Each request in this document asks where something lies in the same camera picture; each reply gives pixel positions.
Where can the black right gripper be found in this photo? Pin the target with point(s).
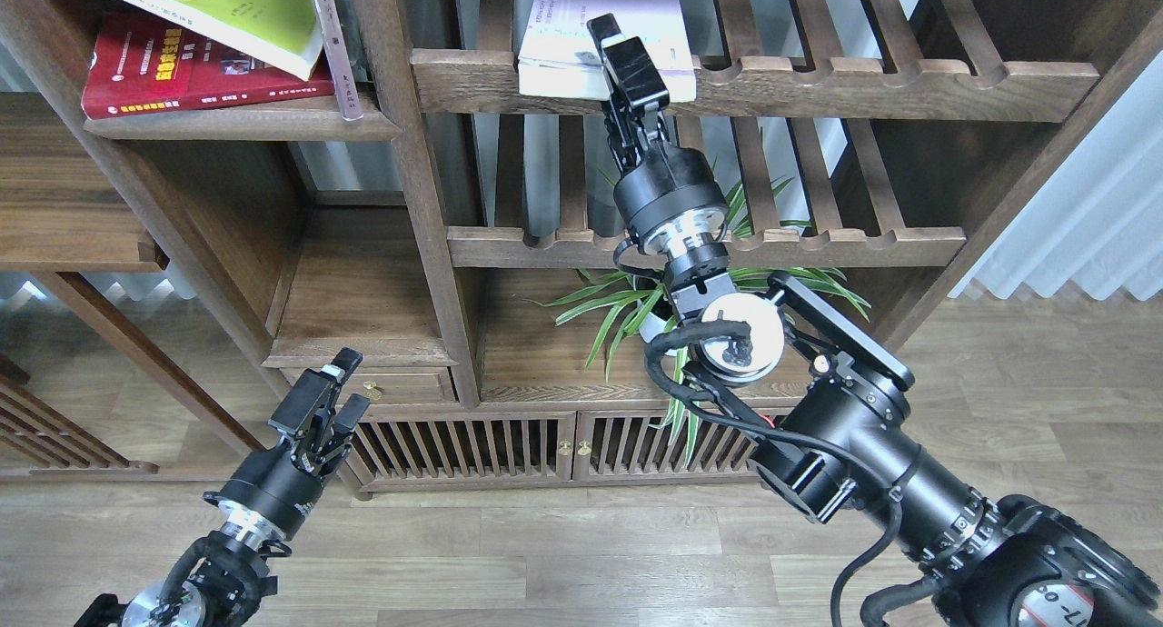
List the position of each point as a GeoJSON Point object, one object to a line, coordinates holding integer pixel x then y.
{"type": "Point", "coordinates": [665, 193]}

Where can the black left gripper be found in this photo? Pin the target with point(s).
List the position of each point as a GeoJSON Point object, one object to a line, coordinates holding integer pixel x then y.
{"type": "Point", "coordinates": [272, 492]}

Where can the dark wooden slatted bench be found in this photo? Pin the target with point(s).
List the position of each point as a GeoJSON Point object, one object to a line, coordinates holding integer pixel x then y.
{"type": "Point", "coordinates": [51, 442]}

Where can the thin upright book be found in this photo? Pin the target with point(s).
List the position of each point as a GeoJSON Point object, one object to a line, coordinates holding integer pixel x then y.
{"type": "Point", "coordinates": [338, 60]}

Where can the white curtain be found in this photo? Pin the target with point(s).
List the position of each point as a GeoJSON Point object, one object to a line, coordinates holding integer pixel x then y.
{"type": "Point", "coordinates": [1096, 225]}

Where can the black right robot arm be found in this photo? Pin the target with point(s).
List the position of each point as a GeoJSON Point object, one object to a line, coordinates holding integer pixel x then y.
{"type": "Point", "coordinates": [824, 403]}

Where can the white lavender paperback book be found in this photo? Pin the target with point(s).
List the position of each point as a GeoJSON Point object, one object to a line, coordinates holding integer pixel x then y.
{"type": "Point", "coordinates": [558, 57]}

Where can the yellow green paperback book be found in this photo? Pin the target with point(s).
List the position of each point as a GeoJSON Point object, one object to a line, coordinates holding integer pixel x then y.
{"type": "Point", "coordinates": [282, 33]}

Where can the red paperback book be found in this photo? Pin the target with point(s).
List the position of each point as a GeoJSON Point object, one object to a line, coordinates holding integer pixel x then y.
{"type": "Point", "coordinates": [145, 65]}

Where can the brass drawer knob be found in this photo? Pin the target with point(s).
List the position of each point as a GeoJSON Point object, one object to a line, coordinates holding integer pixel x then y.
{"type": "Point", "coordinates": [372, 391]}

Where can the white plant pot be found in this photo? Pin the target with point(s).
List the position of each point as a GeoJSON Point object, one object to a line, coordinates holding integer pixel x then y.
{"type": "Point", "coordinates": [653, 325]}

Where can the dark wooden bookshelf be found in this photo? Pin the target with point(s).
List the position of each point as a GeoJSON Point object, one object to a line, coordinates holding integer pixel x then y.
{"type": "Point", "coordinates": [895, 144]}

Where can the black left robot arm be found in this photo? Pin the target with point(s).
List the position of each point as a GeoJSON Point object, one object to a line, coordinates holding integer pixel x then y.
{"type": "Point", "coordinates": [222, 577]}

